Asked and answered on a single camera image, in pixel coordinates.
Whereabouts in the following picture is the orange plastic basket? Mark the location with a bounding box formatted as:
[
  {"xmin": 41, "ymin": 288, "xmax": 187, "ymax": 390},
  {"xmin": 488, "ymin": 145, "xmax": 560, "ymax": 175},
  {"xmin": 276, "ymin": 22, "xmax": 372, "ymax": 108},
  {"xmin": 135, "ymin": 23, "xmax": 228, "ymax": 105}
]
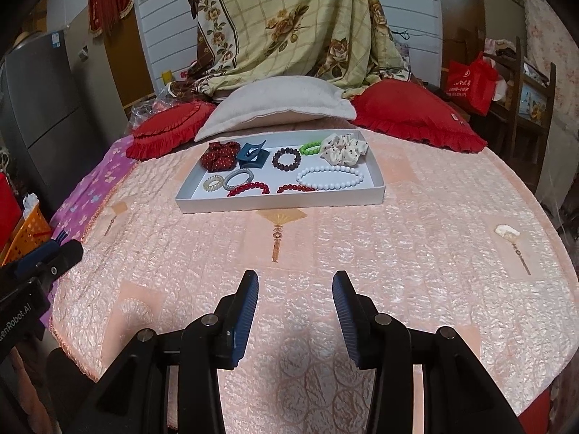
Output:
[{"xmin": 0, "ymin": 203, "xmax": 52, "ymax": 265}]

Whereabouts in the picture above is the floral lace wall cloth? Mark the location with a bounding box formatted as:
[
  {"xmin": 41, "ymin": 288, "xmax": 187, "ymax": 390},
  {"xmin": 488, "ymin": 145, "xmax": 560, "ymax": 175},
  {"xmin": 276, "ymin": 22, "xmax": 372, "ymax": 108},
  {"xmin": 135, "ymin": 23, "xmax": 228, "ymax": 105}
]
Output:
[{"xmin": 520, "ymin": 0, "xmax": 579, "ymax": 114}]

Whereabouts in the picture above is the large red frilled pillow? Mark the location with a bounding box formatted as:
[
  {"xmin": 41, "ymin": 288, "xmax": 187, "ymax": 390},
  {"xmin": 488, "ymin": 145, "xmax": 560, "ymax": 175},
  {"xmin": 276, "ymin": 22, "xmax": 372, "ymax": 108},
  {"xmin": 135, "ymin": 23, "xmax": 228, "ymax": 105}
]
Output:
[{"xmin": 352, "ymin": 79, "xmax": 488, "ymax": 153}]

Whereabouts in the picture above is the red shopping bag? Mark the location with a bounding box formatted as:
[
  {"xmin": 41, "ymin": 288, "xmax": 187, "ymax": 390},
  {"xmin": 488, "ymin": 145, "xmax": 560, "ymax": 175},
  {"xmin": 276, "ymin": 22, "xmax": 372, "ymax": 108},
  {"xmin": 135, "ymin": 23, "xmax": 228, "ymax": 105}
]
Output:
[{"xmin": 445, "ymin": 52, "xmax": 498, "ymax": 117}]

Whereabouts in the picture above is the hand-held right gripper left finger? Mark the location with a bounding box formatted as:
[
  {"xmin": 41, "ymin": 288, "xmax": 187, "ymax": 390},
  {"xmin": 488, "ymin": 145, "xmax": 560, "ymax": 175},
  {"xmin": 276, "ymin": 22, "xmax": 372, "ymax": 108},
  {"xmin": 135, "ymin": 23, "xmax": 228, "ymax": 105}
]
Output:
[{"xmin": 63, "ymin": 270, "xmax": 260, "ymax": 434}]

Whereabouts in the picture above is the purple flowered sheet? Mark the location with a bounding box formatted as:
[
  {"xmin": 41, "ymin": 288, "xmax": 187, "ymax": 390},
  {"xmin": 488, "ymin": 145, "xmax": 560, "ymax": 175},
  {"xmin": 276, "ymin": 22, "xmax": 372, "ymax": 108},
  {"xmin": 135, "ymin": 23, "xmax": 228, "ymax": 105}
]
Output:
[{"xmin": 49, "ymin": 138, "xmax": 139, "ymax": 242}]

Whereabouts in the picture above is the small red frilled pillow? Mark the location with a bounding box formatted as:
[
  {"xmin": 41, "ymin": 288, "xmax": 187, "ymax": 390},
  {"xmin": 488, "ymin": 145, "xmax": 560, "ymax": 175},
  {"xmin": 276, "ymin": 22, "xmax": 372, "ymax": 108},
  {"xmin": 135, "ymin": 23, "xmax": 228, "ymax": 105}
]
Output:
[{"xmin": 126, "ymin": 102, "xmax": 217, "ymax": 160}]

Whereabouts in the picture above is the grey spiral hair tie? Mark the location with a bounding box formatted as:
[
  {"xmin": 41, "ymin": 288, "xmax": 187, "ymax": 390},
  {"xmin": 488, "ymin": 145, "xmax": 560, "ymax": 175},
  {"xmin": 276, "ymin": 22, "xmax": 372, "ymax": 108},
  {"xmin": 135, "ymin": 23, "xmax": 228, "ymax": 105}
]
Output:
[{"xmin": 223, "ymin": 168, "xmax": 255, "ymax": 192}]

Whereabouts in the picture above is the grey refrigerator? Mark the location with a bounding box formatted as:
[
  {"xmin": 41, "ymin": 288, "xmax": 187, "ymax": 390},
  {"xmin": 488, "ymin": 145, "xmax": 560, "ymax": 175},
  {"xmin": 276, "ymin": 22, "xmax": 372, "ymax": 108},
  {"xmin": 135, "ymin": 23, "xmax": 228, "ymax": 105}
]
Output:
[{"xmin": 0, "ymin": 31, "xmax": 98, "ymax": 209}]

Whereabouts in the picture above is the white shallow cardboard tray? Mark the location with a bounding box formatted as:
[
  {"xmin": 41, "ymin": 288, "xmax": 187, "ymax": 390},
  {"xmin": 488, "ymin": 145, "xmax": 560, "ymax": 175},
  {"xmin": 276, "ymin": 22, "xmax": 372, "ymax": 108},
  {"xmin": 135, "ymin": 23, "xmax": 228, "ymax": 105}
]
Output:
[{"xmin": 176, "ymin": 129, "xmax": 386, "ymax": 214}]

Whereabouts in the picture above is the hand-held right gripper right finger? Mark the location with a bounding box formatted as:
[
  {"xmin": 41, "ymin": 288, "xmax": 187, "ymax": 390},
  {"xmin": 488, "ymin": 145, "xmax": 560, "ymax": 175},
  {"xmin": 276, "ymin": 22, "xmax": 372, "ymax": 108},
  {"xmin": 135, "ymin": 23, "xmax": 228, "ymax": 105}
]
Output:
[{"xmin": 331, "ymin": 270, "xmax": 528, "ymax": 434}]

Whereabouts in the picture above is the dark wooden chair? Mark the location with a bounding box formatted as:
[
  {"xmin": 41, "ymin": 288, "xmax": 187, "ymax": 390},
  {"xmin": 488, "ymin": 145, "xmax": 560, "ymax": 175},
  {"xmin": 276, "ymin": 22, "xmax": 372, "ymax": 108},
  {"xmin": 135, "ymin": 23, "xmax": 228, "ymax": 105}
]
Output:
[{"xmin": 486, "ymin": 36, "xmax": 559, "ymax": 191}]

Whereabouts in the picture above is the brown wooden door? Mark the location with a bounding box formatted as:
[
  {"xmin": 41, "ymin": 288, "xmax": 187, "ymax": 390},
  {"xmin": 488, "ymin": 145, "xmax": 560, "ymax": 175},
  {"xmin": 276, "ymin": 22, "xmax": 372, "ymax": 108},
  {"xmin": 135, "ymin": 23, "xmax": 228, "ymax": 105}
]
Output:
[{"xmin": 104, "ymin": 9, "xmax": 155, "ymax": 105}]

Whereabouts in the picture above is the dark red scrunchie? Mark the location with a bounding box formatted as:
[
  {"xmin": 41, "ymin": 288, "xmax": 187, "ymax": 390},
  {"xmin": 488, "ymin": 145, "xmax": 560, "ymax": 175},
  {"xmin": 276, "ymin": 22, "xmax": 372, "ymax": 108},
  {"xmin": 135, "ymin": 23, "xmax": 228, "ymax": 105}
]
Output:
[{"xmin": 200, "ymin": 141, "xmax": 241, "ymax": 173}]

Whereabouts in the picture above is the clear plastic bag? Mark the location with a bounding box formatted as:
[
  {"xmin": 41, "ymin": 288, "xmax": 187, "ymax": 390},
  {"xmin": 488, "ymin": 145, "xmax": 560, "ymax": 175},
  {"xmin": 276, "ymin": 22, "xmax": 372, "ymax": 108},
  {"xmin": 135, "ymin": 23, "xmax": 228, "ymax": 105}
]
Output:
[{"xmin": 129, "ymin": 86, "xmax": 182, "ymax": 120}]

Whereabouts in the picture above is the cream spotted scrunchie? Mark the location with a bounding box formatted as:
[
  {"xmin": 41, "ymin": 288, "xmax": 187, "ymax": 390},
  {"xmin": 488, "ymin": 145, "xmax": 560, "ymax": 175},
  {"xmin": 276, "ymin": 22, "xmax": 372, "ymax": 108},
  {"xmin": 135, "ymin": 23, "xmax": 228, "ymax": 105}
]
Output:
[{"xmin": 319, "ymin": 132, "xmax": 368, "ymax": 166}]

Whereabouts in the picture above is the red fringed curtain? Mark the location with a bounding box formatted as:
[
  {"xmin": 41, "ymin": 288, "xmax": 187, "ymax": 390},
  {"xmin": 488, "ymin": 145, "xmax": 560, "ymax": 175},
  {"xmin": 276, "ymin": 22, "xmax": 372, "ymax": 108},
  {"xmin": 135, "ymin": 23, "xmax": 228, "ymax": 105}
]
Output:
[{"xmin": 86, "ymin": 0, "xmax": 136, "ymax": 37}]

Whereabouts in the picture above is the white bead bracelet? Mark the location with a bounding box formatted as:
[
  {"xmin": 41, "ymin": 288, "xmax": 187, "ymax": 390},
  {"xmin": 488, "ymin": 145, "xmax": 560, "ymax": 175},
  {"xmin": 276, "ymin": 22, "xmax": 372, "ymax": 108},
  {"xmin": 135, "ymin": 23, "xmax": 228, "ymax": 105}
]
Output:
[{"xmin": 296, "ymin": 165, "xmax": 365, "ymax": 191}]

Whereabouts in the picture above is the pile of clothes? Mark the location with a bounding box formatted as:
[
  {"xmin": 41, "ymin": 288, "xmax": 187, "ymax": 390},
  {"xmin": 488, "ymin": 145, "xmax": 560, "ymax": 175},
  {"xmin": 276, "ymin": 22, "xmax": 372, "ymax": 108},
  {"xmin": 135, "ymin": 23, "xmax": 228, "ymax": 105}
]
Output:
[{"xmin": 484, "ymin": 37, "xmax": 519, "ymax": 61}]

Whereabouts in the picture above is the blue hair claw clip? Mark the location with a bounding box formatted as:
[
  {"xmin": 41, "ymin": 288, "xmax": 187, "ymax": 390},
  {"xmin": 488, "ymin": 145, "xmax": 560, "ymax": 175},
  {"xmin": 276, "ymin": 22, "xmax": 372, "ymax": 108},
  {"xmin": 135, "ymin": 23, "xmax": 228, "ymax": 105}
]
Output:
[{"xmin": 236, "ymin": 141, "xmax": 269, "ymax": 168}]

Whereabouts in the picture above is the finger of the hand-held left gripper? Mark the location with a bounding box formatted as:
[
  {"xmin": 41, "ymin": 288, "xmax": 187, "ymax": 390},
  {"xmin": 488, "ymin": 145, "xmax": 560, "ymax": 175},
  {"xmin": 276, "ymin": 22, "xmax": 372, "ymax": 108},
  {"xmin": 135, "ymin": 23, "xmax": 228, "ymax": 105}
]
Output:
[{"xmin": 13, "ymin": 230, "xmax": 84, "ymax": 283}]

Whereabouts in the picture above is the white pillow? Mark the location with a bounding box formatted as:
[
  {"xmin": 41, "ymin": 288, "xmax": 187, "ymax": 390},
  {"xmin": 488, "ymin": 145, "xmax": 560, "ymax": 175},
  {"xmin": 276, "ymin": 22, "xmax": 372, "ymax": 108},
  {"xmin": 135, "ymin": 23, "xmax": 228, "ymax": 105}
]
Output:
[{"xmin": 194, "ymin": 75, "xmax": 358, "ymax": 142}]

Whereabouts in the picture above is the dark brown bead bracelet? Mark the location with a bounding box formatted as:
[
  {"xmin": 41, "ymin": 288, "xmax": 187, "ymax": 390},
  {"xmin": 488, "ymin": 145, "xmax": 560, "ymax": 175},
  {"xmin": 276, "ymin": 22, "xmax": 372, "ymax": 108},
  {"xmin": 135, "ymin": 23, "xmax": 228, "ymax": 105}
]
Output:
[{"xmin": 271, "ymin": 147, "xmax": 302, "ymax": 174}]

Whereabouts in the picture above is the floral yellow quilt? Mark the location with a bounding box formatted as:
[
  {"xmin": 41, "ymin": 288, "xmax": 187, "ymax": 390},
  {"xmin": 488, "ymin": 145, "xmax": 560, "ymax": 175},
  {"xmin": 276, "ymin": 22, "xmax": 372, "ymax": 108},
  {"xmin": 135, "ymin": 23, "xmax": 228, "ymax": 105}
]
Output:
[{"xmin": 174, "ymin": 0, "xmax": 410, "ymax": 100}]

